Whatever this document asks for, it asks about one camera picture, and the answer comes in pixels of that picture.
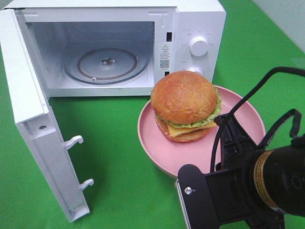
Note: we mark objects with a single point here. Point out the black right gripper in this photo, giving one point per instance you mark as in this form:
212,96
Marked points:
236,196

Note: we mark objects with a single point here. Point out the burger with lettuce and cheese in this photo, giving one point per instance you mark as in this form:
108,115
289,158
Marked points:
185,106

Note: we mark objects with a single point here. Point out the pink round plate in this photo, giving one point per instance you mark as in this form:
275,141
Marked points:
170,156

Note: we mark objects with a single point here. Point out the white microwave door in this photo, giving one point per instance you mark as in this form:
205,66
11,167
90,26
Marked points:
36,121

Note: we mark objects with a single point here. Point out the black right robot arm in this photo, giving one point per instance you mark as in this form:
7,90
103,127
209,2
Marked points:
267,183

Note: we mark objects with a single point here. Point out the lower white microwave knob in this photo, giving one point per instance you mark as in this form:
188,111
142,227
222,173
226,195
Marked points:
196,70

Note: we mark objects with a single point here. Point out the white microwave knob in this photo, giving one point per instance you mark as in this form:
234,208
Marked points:
198,46
196,70

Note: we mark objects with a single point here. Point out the upper white microwave knob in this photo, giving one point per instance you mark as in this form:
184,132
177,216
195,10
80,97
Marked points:
198,46

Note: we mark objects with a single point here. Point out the glass microwave turntable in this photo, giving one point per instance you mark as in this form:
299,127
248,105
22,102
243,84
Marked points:
107,62

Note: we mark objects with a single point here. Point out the white microwave oven body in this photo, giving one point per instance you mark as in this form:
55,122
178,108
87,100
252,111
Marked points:
51,27

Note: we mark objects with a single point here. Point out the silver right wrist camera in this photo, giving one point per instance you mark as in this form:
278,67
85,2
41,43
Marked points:
180,192

